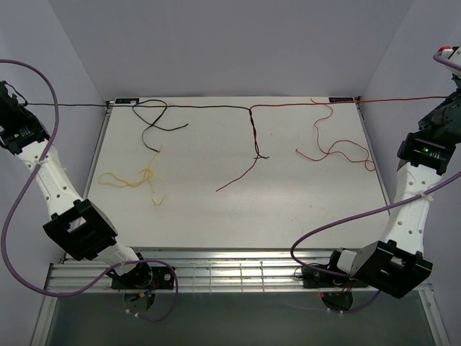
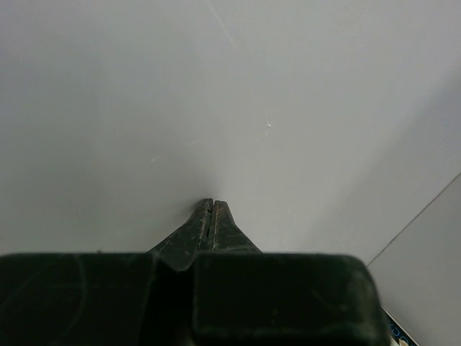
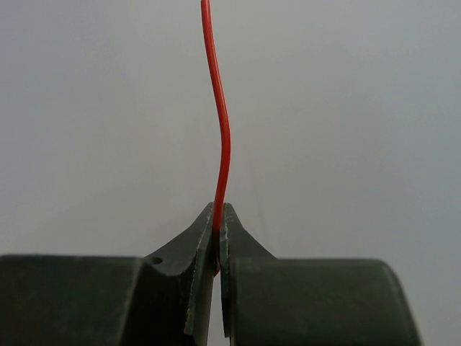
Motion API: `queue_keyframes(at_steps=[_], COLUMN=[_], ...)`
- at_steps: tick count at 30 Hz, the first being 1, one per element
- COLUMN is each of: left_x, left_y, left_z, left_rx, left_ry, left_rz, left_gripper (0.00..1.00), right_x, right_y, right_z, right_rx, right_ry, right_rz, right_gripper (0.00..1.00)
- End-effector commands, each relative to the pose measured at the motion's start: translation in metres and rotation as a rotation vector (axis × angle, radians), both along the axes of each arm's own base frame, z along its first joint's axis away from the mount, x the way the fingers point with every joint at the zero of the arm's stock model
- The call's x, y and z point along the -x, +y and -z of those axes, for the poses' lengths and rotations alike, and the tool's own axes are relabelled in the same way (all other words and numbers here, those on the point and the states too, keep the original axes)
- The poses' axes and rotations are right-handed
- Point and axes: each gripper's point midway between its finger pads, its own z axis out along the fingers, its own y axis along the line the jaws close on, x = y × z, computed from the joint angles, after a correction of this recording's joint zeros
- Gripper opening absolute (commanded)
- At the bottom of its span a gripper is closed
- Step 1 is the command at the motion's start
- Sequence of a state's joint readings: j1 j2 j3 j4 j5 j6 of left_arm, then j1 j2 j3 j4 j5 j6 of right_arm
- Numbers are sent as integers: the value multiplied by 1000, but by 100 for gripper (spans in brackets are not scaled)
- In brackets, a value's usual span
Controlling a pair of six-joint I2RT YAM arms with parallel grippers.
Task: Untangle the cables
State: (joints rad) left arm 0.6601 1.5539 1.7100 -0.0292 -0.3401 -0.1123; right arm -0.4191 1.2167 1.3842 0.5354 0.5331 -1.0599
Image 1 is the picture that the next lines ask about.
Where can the blue label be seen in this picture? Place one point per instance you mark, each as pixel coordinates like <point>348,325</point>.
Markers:
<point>344,100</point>
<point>127,101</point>

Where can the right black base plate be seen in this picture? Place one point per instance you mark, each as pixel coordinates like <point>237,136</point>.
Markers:
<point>312,278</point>

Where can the aluminium rail frame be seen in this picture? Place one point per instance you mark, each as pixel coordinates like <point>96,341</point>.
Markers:
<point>243,187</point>

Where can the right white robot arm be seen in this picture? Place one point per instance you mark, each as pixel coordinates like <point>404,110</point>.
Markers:
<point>395,264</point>

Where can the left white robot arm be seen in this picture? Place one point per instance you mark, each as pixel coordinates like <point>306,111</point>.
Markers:
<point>76,225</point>

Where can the left blue label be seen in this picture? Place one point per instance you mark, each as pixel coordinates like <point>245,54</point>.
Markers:
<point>127,101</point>

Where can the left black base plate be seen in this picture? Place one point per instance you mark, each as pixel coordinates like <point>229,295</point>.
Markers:
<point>155,278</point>

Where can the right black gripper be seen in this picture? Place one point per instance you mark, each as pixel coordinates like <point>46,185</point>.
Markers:
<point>457,81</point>

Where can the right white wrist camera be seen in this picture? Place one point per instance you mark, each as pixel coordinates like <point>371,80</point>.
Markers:
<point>449,56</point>

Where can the right blue label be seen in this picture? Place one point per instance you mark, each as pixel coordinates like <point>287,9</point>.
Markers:
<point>344,100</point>

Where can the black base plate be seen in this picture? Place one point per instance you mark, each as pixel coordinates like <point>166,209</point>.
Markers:
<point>312,278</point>
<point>155,278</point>

